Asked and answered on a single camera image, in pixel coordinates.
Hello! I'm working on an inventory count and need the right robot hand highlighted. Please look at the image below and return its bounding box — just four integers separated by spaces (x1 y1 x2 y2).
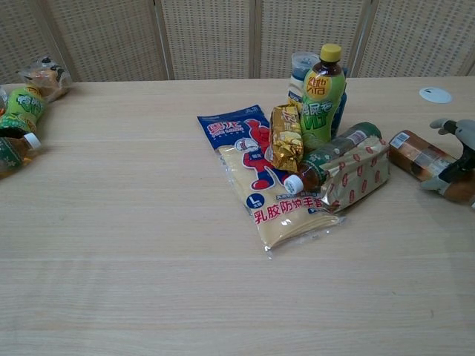
419 118 475 209

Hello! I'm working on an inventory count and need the brown milk tea bottle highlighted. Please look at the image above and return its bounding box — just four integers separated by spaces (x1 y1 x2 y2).
387 130 475 203

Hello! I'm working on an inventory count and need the beige red-patterned snack bag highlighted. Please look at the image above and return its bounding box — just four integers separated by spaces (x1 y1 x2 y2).
318 134 390 214

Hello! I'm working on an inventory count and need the dark tea bottle white cap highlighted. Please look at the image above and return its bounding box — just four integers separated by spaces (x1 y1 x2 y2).
283 122 383 194

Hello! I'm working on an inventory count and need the green lemon tea bottle yellow cap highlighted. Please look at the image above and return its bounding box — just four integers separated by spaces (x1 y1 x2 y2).
299 44 347 149

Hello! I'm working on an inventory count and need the gold foil snack pack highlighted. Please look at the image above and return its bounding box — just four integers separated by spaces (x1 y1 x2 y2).
267 104 306 173

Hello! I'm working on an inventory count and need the latex gloves package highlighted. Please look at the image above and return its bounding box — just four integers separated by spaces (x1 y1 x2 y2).
197 105 347 260

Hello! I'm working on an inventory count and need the perforated folding screen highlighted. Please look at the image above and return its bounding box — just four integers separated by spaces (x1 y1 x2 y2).
0 0 475 85

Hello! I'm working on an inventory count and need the clear plastic bread bag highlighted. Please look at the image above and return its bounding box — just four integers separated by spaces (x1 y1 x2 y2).
18 56 72 104

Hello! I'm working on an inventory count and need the green lemon tea bottle lying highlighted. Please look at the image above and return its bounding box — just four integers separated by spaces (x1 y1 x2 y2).
0 85 50 138

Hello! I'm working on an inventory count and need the amber tea bottle white cap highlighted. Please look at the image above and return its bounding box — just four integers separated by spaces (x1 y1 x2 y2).
0 132 42 180

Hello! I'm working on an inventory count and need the white round cable grommet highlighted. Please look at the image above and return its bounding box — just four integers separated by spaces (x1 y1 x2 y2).
419 87 453 105

